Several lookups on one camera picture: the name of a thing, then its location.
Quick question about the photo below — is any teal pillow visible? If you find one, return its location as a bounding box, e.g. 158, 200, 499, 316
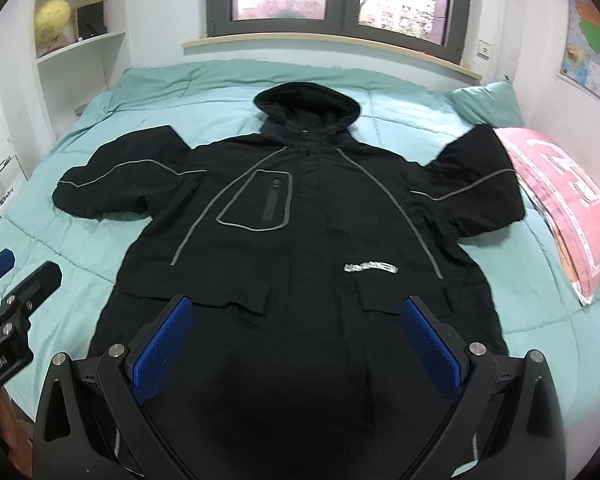
449, 80, 524, 128

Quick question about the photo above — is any wooden window sill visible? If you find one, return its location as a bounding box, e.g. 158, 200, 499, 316
180, 32, 484, 83

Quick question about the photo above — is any colourful wall map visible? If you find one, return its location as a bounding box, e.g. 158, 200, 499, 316
560, 0, 600, 100

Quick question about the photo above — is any white printed bag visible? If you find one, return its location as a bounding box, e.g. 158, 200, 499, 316
0, 154, 27, 221

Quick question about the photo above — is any yellow plush toy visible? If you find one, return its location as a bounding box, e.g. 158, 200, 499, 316
34, 0, 71, 47

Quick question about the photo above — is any white wall shelf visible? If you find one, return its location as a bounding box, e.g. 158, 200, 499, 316
34, 0, 131, 139

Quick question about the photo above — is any white wall socket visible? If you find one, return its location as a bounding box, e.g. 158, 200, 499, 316
477, 39, 492, 61

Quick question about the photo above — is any black hooded jacket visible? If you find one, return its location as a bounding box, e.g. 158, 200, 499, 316
53, 82, 524, 479

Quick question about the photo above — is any black box on shelf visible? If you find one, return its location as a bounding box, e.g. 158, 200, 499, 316
76, 0, 107, 40

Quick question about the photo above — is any pink printed pillow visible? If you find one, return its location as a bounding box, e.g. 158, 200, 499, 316
495, 128, 600, 304

